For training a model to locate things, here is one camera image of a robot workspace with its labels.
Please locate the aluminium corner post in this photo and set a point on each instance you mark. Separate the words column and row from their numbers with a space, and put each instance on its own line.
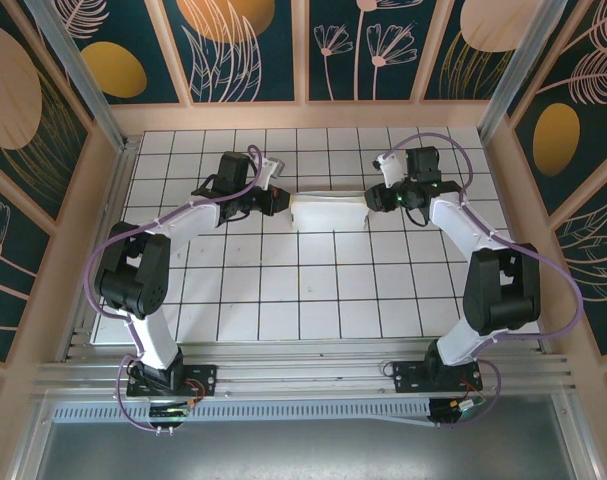
column 83, row 85
column 520, row 70

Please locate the grey sheet metal panel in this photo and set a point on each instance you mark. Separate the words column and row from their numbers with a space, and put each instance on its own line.
column 303, row 455

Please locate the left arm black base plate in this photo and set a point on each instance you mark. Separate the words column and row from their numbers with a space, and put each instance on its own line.
column 205, row 375

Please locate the white gridded table board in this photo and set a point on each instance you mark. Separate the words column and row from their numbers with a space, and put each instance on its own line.
column 318, row 320

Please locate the white paper box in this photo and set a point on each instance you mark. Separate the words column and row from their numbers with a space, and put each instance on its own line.
column 328, row 212

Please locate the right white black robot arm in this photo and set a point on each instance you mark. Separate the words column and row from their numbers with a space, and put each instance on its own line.
column 508, row 295

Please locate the aluminium side rail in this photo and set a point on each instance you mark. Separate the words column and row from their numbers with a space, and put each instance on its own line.
column 122, row 175

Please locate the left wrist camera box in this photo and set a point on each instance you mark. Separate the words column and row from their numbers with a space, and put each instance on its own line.
column 275, row 167

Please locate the long aluminium frame rails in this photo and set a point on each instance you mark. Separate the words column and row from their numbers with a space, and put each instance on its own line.
column 303, row 370

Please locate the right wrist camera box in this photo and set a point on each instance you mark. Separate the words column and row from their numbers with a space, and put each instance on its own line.
column 393, row 170

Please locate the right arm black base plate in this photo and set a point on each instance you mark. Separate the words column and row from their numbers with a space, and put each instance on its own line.
column 408, row 377

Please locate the green controller circuit board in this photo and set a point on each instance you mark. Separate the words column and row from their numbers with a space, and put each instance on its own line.
column 458, row 407
column 168, row 412

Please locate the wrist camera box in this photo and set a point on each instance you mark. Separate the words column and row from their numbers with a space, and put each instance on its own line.
column 275, row 167
column 393, row 170

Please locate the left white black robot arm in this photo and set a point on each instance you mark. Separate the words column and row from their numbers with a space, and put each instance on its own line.
column 133, row 285

